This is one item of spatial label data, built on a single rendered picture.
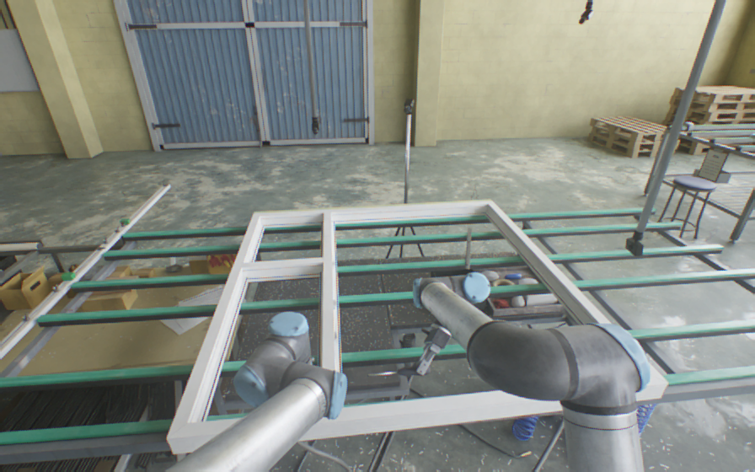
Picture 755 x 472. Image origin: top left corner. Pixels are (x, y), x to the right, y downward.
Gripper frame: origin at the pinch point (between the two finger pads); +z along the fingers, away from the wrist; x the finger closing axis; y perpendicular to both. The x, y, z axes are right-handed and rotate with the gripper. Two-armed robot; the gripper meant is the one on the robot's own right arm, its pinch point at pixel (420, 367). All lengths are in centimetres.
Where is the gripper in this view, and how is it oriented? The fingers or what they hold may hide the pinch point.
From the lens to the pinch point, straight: 132.7
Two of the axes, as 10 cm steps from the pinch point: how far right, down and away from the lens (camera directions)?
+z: -5.3, 8.0, -2.9
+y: -8.5, -5.2, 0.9
